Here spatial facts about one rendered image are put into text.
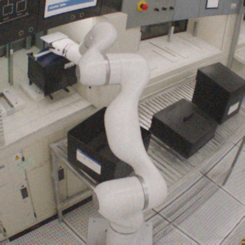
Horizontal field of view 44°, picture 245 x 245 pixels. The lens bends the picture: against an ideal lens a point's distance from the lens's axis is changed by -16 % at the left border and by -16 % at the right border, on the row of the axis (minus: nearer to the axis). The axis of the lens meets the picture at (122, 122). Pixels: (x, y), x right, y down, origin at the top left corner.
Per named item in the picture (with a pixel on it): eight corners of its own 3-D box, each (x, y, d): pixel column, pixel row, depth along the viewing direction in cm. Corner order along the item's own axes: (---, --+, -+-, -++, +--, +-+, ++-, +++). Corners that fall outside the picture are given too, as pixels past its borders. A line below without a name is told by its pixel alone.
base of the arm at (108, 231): (141, 261, 118) (150, 242, 107) (96, 258, 117) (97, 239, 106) (142, 228, 133) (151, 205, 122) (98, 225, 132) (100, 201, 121)
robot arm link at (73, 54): (79, 39, 146) (64, 51, 144) (97, 49, 139) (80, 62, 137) (83, 51, 153) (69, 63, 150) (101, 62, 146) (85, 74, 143)
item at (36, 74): (41, 104, 163) (43, 50, 144) (25, 87, 174) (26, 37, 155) (79, 88, 178) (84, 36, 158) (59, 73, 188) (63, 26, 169)
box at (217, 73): (220, 126, 197) (230, 92, 181) (189, 101, 213) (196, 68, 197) (240, 111, 212) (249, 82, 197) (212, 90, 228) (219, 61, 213)
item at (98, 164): (66, 159, 161) (66, 132, 151) (102, 133, 180) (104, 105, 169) (111, 190, 150) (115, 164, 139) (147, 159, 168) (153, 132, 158)
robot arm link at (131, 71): (114, 212, 106) (159, 202, 112) (126, 217, 95) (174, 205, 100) (92, 60, 109) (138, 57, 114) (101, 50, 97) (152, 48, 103)
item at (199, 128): (187, 159, 171) (194, 140, 163) (147, 129, 186) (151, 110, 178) (215, 136, 188) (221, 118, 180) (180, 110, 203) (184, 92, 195)
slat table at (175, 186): (114, 274, 184) (130, 220, 137) (57, 221, 215) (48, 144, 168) (225, 184, 260) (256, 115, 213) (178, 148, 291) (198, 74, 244)
